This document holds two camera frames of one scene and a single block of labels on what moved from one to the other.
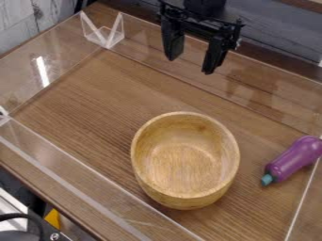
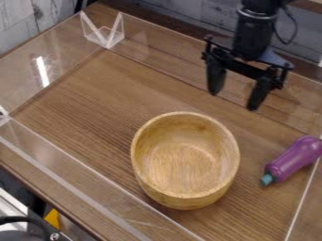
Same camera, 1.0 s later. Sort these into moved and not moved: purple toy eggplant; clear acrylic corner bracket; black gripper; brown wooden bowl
Moved: black gripper
Not moved: brown wooden bowl; purple toy eggplant; clear acrylic corner bracket
